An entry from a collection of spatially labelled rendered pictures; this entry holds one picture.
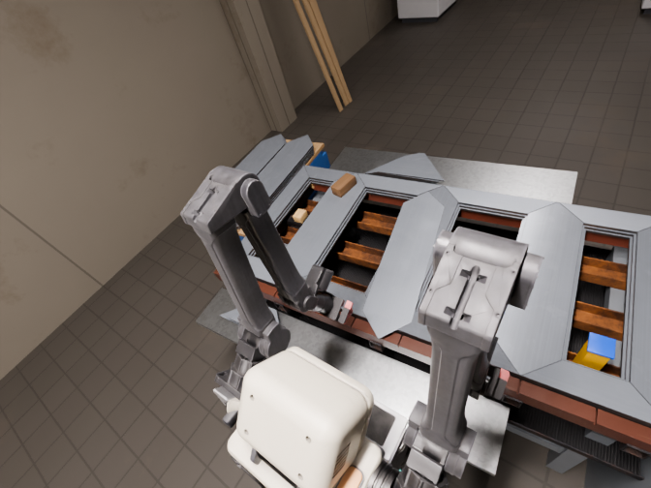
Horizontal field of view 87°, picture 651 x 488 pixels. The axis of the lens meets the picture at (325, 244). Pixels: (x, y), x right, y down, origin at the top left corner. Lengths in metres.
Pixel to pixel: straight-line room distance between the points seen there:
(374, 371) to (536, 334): 0.54
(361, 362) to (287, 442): 0.78
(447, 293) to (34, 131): 2.98
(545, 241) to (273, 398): 1.15
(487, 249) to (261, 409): 0.45
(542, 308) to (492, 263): 0.91
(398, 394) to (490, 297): 0.97
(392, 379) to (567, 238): 0.80
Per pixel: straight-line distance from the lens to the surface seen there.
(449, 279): 0.39
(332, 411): 0.60
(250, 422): 0.69
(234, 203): 0.61
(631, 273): 1.49
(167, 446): 2.43
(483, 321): 0.38
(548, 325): 1.29
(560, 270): 1.41
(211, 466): 2.26
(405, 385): 1.33
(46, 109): 3.15
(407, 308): 1.26
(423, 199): 1.61
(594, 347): 1.24
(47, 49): 3.17
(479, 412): 1.32
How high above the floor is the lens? 1.94
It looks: 47 degrees down
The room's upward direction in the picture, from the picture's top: 21 degrees counter-clockwise
